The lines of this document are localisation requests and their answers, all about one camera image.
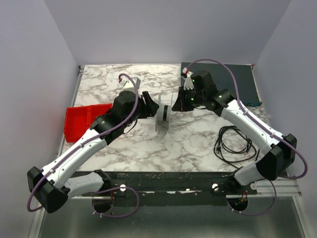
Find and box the white cable spool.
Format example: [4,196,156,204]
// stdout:
[155,94,173,133]

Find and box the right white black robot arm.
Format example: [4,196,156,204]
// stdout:
[172,70,297,186]

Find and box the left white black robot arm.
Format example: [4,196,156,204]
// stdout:
[27,90,159,213]

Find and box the red plastic bin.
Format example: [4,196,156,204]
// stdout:
[63,104,112,143]

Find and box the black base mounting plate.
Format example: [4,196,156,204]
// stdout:
[81,170,278,206]

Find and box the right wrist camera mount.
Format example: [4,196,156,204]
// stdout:
[181,67,194,90]

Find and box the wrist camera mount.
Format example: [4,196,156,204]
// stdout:
[181,67,194,90]
[119,77,141,92]

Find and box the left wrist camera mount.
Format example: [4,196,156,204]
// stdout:
[119,77,141,92]

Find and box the blue network switch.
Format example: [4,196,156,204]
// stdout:
[190,62,262,107]

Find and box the black coiled cable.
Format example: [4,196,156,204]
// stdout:
[213,125,261,172]

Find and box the aluminium extrusion rail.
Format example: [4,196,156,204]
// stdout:
[255,178,302,197]

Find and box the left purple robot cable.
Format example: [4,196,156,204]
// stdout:
[26,73,141,218]

